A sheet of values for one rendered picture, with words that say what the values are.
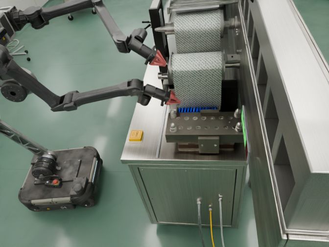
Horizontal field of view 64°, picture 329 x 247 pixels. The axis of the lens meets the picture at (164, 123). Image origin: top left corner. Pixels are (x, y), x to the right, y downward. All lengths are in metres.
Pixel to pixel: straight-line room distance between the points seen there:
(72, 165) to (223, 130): 1.50
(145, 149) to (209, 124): 0.37
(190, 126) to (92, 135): 1.79
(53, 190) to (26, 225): 0.42
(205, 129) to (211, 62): 0.32
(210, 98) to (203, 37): 0.32
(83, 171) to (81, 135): 0.75
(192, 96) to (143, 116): 0.39
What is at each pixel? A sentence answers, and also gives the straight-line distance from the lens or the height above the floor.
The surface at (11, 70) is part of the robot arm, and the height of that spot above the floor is 1.41.
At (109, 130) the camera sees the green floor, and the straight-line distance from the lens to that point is 2.93.
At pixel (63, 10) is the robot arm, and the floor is 1.46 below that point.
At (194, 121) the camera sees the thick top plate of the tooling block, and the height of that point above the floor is 1.03.
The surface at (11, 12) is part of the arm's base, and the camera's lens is 1.86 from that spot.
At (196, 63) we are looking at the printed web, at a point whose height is 1.29.
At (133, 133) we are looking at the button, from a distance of 1.50.
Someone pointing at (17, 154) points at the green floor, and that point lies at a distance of 3.24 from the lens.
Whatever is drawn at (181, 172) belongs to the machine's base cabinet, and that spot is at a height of 0.79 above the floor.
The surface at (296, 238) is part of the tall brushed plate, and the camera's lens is 0.61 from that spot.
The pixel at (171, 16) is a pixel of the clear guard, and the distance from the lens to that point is 2.30.
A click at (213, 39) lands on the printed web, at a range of 1.47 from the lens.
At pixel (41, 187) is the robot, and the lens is 2.44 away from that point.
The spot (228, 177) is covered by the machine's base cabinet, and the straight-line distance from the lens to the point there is 1.47.
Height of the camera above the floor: 1.99
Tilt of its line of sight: 45 degrees down
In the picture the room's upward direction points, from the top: 11 degrees counter-clockwise
